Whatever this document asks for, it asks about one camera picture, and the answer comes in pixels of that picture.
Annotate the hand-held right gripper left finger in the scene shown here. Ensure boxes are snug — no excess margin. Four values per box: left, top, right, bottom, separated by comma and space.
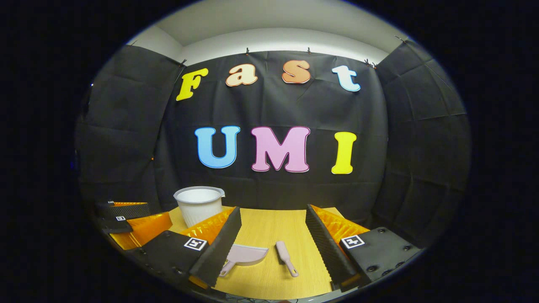
126, 206, 243, 289

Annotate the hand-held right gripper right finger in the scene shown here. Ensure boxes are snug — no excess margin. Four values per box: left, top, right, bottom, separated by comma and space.
305, 204, 422, 293

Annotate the pink plastic dustpan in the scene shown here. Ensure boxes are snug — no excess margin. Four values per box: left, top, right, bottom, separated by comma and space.
219, 244, 269, 278

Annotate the small pink broom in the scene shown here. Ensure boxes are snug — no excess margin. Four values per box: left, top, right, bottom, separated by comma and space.
275, 241, 300, 278

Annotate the white garbage bin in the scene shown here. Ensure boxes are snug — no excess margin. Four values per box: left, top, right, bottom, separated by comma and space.
173, 186, 226, 229

